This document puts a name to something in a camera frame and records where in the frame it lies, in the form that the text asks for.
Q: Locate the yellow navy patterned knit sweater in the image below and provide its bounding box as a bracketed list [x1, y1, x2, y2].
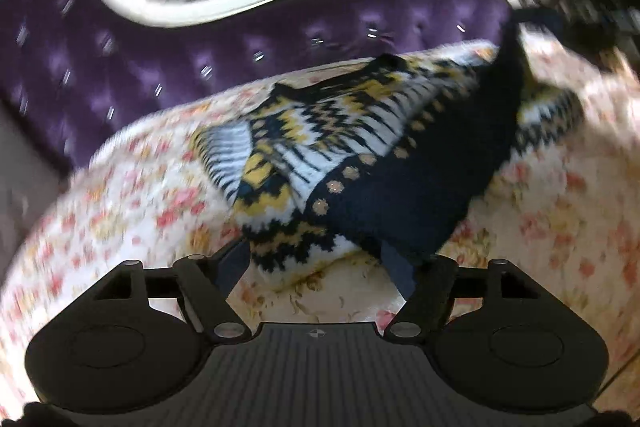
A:
[193, 8, 579, 284]

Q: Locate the purple tufted white-framed headboard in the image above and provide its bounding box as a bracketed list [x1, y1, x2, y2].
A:
[1, 0, 518, 173]

